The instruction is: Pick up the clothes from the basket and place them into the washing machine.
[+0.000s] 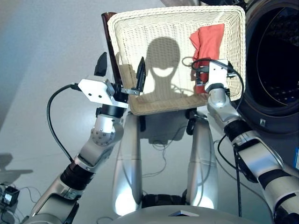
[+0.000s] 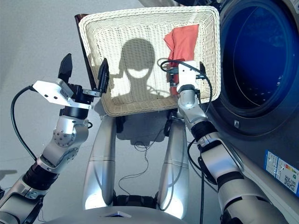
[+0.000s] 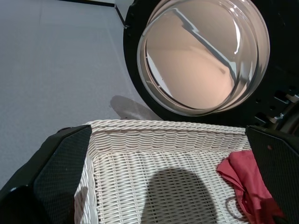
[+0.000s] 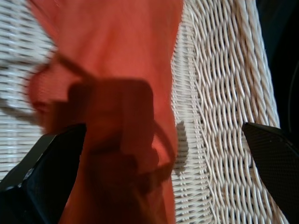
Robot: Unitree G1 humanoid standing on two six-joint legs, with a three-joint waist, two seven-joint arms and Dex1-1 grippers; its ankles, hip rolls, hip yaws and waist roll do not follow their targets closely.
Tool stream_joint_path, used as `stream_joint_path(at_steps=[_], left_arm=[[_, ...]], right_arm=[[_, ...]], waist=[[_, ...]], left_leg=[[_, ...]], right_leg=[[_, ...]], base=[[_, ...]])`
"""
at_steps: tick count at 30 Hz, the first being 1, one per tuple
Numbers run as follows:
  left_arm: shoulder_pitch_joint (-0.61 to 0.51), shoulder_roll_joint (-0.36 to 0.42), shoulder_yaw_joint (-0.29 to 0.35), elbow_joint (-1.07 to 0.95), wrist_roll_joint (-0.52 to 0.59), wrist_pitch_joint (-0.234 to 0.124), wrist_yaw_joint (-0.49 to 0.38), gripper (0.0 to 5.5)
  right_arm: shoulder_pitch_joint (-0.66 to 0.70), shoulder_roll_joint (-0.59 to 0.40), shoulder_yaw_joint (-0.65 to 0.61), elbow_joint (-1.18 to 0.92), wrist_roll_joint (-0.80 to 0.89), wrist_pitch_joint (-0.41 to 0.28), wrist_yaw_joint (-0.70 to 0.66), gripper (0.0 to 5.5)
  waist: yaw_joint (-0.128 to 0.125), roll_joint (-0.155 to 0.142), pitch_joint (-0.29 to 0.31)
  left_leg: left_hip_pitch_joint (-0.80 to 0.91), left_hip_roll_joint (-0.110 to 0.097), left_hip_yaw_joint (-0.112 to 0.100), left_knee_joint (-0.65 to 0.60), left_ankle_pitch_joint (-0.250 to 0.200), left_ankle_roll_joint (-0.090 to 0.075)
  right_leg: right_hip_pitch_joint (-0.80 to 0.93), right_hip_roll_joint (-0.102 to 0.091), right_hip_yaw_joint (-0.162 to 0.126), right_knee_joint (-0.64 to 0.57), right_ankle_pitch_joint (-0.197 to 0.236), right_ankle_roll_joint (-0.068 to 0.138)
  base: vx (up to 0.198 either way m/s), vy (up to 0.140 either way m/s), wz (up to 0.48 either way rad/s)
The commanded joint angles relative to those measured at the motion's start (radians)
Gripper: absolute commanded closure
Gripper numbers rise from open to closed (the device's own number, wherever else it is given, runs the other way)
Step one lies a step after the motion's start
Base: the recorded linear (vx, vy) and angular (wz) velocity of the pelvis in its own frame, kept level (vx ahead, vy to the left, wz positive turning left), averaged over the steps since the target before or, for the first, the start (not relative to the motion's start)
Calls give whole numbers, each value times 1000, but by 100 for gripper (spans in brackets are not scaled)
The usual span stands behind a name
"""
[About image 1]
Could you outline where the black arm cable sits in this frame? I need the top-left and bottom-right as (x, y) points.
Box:
(191, 58), (245, 217)
(46, 83), (81, 163)

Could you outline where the thin floor cable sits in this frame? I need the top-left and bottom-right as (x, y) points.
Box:
(140, 126), (187, 179)

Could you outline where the dark brown wooden stand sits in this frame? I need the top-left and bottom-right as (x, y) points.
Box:
(100, 12), (124, 86)

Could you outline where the grey washing machine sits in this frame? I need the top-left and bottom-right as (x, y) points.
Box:
(230, 0), (299, 175)

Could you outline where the pale woven basket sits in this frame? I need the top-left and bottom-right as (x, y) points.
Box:
(107, 5), (246, 116)

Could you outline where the black power adapter box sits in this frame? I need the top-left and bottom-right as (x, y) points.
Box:
(1, 186), (21, 206)

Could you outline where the silver robot torso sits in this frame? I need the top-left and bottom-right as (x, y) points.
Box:
(111, 193), (257, 224)

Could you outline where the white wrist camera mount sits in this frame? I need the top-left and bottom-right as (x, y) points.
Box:
(78, 74), (129, 109)
(204, 58), (231, 91)

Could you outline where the red cloth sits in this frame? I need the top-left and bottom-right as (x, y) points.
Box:
(189, 23), (226, 82)

